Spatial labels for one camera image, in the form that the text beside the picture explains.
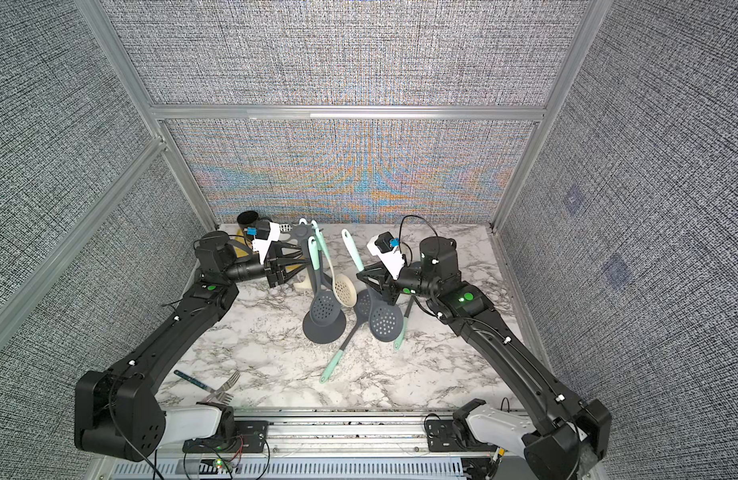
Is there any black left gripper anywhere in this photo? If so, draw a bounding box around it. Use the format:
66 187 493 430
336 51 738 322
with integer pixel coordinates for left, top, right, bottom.
224 242 310 291

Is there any cream skimmer mint handle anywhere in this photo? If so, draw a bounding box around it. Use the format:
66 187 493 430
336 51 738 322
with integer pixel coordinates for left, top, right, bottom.
320 290 371 383

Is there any grey skimmer back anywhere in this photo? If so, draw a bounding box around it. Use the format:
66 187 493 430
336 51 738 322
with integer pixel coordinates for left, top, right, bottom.
394 296 416 351

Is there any grey utensil rack stand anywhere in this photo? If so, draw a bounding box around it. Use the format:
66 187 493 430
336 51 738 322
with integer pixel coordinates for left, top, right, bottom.
291 218 347 344

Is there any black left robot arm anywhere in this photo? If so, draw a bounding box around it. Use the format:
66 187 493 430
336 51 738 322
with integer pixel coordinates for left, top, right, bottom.
74 225 312 462

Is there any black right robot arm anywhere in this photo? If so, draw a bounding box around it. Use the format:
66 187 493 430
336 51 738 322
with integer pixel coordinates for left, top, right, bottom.
357 232 612 479

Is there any black mug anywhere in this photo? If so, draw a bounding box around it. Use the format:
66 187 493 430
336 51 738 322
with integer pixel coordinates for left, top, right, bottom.
236 210 260 240

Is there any metal fork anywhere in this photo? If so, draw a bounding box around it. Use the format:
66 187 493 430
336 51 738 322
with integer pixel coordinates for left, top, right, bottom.
173 370 240 405

